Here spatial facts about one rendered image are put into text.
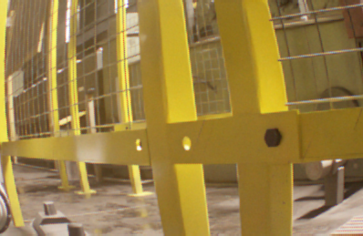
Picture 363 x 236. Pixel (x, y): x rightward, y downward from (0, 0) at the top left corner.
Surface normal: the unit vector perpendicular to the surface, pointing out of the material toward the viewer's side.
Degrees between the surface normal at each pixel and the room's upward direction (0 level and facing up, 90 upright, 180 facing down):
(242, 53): 90
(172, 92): 90
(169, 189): 90
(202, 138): 90
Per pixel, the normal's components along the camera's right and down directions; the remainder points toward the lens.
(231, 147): -0.76, 0.10
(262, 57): 0.63, -0.07
